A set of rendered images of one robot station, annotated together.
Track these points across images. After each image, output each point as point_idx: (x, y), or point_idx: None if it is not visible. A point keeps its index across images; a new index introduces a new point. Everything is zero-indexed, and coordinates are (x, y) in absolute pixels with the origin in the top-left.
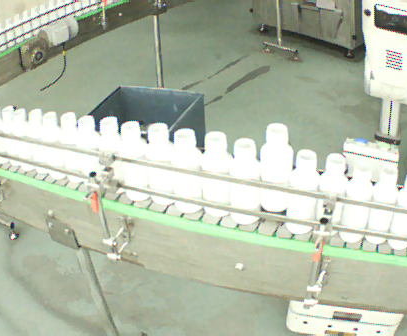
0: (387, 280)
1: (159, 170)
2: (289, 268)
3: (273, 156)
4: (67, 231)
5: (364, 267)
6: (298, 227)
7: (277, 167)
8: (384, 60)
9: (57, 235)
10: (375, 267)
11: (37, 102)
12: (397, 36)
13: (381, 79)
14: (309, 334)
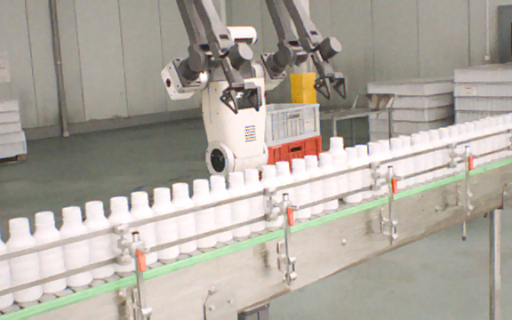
0: (410, 210)
1: (292, 190)
2: (366, 227)
3: (343, 152)
4: (231, 298)
5: (398, 204)
6: (360, 195)
7: (346, 158)
8: (244, 137)
9: (217, 316)
10: (403, 202)
11: None
12: (251, 111)
13: (243, 155)
14: None
